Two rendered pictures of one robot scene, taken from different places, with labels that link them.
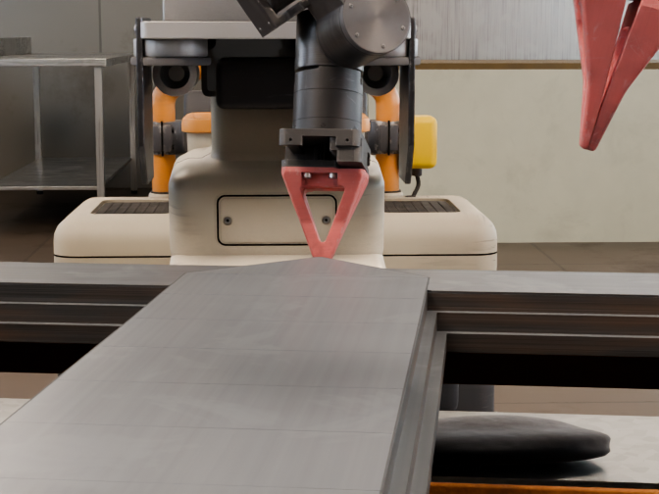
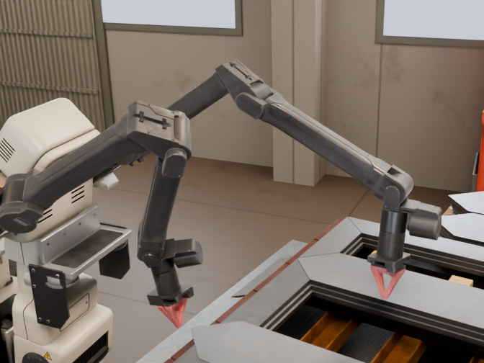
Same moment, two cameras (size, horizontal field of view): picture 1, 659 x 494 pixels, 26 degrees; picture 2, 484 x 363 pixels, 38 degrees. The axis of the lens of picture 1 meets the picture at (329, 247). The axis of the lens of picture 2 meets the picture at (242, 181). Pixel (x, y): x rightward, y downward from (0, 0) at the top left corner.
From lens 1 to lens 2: 1.48 m
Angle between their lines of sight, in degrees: 61
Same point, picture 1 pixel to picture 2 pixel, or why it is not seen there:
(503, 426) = not seen: hidden behind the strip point
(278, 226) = (75, 314)
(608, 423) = (199, 322)
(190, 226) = (52, 331)
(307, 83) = (168, 276)
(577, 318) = (282, 312)
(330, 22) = (187, 258)
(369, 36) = (200, 259)
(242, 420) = not seen: outside the picture
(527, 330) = (275, 323)
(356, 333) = (305, 352)
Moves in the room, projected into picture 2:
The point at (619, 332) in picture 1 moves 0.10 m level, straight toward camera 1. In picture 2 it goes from (287, 311) to (320, 323)
